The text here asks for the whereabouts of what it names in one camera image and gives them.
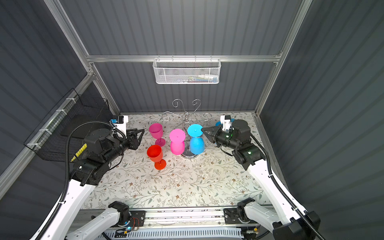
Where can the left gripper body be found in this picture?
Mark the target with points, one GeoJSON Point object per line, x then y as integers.
{"type": "Point", "coordinates": [131, 142]}

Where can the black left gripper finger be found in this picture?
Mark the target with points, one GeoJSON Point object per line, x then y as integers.
{"type": "Point", "coordinates": [134, 131]}
{"type": "Point", "coordinates": [139, 134]}

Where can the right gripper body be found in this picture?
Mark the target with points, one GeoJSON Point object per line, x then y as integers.
{"type": "Point", "coordinates": [220, 138]}

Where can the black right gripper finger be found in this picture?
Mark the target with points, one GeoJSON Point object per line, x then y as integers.
{"type": "Point", "coordinates": [210, 138]}
{"type": "Point", "coordinates": [211, 130]}

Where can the pink wine glass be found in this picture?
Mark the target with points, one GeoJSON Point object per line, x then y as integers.
{"type": "Point", "coordinates": [177, 138]}
{"type": "Point", "coordinates": [156, 131]}

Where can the red wine glass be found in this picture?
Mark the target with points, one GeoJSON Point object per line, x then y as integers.
{"type": "Point", "coordinates": [155, 154]}

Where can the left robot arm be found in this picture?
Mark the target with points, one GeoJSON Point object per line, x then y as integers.
{"type": "Point", "coordinates": [82, 174]}

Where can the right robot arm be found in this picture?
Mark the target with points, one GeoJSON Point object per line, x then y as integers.
{"type": "Point", "coordinates": [290, 220]}

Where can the chrome wine glass rack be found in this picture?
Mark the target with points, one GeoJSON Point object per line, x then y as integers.
{"type": "Point", "coordinates": [187, 119]}

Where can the yellow black item in basket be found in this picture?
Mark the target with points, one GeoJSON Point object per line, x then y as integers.
{"type": "Point", "coordinates": [79, 152]}

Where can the black pad in basket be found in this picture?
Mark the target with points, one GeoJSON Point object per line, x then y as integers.
{"type": "Point", "coordinates": [82, 132]}

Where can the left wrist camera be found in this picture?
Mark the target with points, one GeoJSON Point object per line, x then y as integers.
{"type": "Point", "coordinates": [120, 121]}

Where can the white wire mesh basket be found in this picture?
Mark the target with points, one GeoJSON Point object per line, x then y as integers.
{"type": "Point", "coordinates": [187, 73]}

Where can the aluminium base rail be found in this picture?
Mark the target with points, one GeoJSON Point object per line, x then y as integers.
{"type": "Point", "coordinates": [195, 223]}

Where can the black wire basket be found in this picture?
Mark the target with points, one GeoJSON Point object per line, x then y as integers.
{"type": "Point", "coordinates": [46, 141]}

